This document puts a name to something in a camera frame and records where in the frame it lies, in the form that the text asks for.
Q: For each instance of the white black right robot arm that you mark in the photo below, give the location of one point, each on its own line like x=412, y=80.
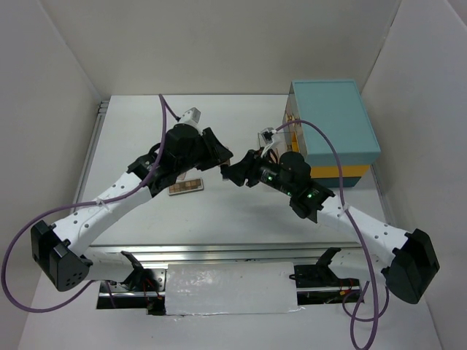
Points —
x=405, y=262

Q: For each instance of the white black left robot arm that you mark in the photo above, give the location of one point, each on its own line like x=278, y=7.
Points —
x=62, y=248

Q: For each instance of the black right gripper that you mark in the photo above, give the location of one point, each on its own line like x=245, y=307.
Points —
x=255, y=162

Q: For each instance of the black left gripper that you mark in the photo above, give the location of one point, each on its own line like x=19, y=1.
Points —
x=217, y=153

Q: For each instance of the long eyeshadow palette horizontal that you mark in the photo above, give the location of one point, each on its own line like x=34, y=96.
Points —
x=186, y=186

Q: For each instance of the aluminium table frame rails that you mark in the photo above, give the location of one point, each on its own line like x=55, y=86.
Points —
x=221, y=218

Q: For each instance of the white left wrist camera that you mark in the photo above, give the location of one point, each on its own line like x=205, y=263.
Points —
x=191, y=117

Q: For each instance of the white foam front panel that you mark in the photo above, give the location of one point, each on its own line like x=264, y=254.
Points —
x=230, y=288

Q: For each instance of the teal yellow drawer cabinet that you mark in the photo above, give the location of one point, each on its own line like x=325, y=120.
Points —
x=337, y=109

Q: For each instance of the clear bottom drawer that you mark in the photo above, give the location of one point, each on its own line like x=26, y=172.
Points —
x=284, y=141

